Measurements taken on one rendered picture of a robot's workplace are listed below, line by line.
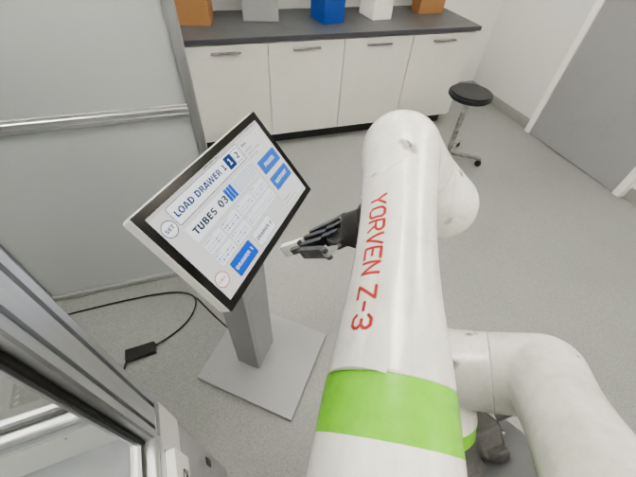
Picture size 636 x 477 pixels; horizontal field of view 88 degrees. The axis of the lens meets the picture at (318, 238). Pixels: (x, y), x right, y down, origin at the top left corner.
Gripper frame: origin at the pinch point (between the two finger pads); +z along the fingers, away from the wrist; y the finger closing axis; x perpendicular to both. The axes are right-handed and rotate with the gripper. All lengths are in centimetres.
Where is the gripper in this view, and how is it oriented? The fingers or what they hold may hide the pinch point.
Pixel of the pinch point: (293, 247)
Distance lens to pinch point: 75.4
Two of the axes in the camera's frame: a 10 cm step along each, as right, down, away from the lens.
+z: -7.4, 2.2, 6.4
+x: 5.6, 7.3, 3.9
